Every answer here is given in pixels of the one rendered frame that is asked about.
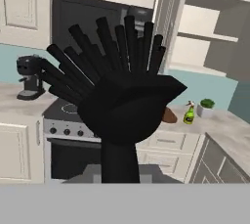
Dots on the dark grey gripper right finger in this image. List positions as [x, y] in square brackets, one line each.
[149, 175]

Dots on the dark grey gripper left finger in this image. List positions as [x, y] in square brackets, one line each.
[91, 175]

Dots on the black dish brush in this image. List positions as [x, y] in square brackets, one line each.
[130, 110]

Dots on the brown cutting board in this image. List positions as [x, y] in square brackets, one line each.
[170, 116]

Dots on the green spray bottle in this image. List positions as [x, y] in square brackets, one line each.
[188, 115]

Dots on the white drawer front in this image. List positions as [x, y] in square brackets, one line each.
[169, 140]
[166, 166]

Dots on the silver stove with oven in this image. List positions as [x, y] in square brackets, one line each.
[66, 157]

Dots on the grey base cupboard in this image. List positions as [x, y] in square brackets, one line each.
[218, 166]

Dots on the white base cupboard door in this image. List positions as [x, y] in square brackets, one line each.
[18, 153]

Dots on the green plant in white pot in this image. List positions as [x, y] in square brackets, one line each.
[206, 107]

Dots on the black coffee machine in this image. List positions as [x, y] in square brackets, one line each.
[30, 78]

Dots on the black microwave oven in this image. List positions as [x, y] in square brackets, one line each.
[81, 14]

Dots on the white open shelves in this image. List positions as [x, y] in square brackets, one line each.
[208, 22]

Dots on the large white cupboard door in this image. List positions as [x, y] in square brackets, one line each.
[22, 6]

